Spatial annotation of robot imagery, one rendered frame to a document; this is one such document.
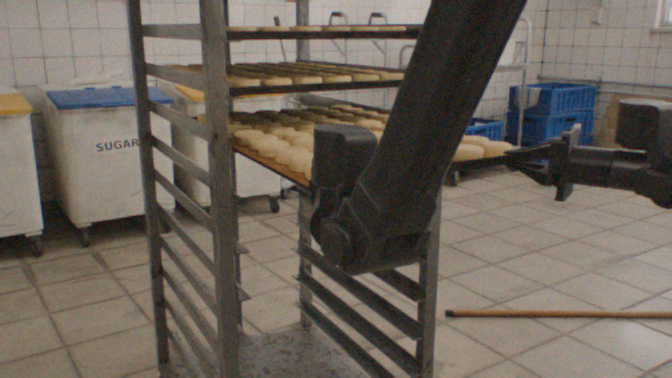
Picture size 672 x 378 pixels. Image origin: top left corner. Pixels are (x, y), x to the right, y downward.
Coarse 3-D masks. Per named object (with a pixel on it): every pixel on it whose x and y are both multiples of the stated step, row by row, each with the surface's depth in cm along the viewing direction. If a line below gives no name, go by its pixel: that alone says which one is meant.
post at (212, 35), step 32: (224, 64) 97; (224, 96) 98; (224, 128) 99; (224, 160) 100; (224, 192) 102; (224, 224) 103; (224, 256) 105; (224, 288) 106; (224, 320) 107; (224, 352) 109
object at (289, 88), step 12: (288, 84) 105; (300, 84) 106; (312, 84) 107; (324, 84) 108; (336, 84) 110; (348, 84) 111; (360, 84) 112; (372, 84) 113; (384, 84) 114; (396, 84) 116
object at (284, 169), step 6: (234, 144) 106; (240, 150) 101; (246, 150) 101; (252, 150) 101; (252, 156) 96; (258, 156) 96; (264, 162) 92; (270, 162) 92; (276, 162) 92; (276, 168) 88; (282, 168) 88; (288, 168) 88; (288, 174) 85; (294, 174) 85; (300, 174) 85; (300, 180) 82; (306, 180) 82
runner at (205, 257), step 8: (160, 208) 157; (168, 216) 149; (168, 224) 150; (176, 224) 143; (176, 232) 144; (184, 232) 137; (184, 240) 138; (192, 240) 131; (192, 248) 132; (200, 248) 126; (200, 256) 127; (208, 256) 121; (208, 264) 122; (240, 288) 113; (240, 296) 110; (248, 296) 110
